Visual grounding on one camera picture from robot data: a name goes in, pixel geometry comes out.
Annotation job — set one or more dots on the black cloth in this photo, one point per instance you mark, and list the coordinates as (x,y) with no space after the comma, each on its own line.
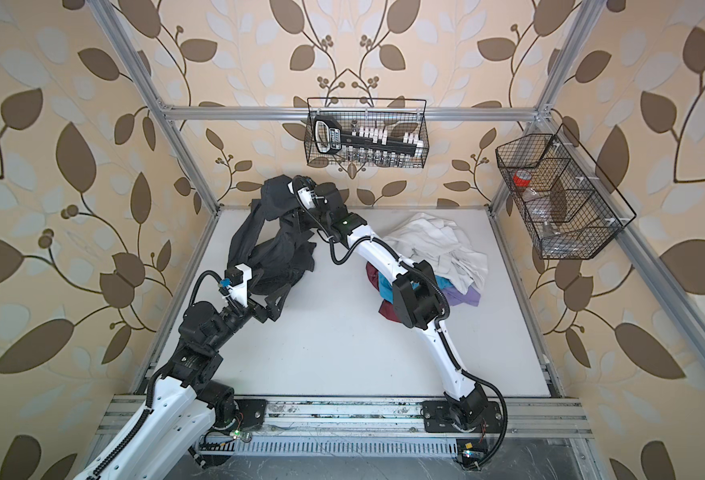
(274,239)

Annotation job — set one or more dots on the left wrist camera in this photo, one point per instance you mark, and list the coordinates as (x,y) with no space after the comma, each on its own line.
(234,285)

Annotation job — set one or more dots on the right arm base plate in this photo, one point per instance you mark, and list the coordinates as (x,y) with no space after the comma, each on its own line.
(440,416)

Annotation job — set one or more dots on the teal cloth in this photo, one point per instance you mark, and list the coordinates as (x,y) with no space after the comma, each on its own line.
(385,289)

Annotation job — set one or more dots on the back wire basket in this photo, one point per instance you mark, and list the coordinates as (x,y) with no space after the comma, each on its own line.
(398,115)

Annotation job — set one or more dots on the white cloth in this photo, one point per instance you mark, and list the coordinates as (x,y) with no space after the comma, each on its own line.
(445,247)

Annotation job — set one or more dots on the black handled tool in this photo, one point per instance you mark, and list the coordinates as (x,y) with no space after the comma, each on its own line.
(330,137)

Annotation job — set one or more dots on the maroon cloth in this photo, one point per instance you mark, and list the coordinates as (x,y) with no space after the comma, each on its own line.
(386,309)

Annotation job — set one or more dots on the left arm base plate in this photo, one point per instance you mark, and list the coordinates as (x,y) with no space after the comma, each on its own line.
(239,414)

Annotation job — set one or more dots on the aluminium frame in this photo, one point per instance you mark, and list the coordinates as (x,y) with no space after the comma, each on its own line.
(596,112)

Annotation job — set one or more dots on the purple cloth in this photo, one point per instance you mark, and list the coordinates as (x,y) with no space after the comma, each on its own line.
(455,297)

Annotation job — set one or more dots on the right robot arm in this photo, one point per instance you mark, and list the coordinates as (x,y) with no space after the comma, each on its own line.
(417,301)

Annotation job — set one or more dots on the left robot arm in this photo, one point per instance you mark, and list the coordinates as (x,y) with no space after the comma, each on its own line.
(183,401)

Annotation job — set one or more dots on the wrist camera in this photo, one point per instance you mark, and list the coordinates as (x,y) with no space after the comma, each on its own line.
(234,285)
(305,197)

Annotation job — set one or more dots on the wire basket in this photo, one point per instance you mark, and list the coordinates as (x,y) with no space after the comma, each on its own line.
(572,208)
(398,115)

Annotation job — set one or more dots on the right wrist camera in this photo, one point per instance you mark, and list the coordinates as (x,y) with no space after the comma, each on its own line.
(305,197)

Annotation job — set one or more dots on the right wire basket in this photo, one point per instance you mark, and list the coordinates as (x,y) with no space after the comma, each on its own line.
(572,208)

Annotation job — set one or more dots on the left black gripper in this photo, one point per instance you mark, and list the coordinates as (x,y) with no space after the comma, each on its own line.
(271,312)

